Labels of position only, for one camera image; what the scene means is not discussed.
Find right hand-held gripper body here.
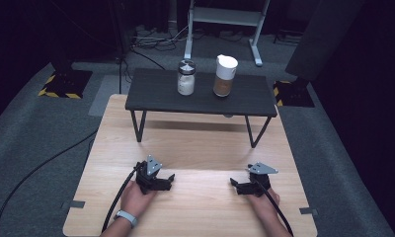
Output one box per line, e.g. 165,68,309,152
246,161,279,198

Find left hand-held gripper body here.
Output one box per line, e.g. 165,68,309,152
134,154,165,196

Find black shelf with metal legs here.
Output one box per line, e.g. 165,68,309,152
124,67,278,149

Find glass jar of white powder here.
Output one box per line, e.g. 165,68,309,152
177,58,198,97

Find glass jar of brown powder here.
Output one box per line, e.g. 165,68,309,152
212,53,239,98

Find person's right hand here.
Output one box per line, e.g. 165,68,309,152
247,188,281,218

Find person's left hand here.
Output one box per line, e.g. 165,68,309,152
119,180,159,219

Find grey wristwatch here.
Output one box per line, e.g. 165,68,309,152
114,209,139,229

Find black stand pole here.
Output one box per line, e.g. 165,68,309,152
108,0,130,63

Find dark grey panel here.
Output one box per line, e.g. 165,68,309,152
284,0,364,82

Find white metal stand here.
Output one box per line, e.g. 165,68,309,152
184,0,272,67

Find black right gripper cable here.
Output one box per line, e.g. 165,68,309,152
254,177,294,237

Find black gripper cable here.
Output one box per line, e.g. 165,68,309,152
101,163,144,233
254,177,294,237

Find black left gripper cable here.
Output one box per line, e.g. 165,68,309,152
101,163,144,233

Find black base plate yellow stripes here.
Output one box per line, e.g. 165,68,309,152
38,68,94,100
273,78,315,108

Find long black floor cable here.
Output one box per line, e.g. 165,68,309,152
0,129,100,237

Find bundle of floor cables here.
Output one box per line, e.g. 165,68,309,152
130,24,190,52

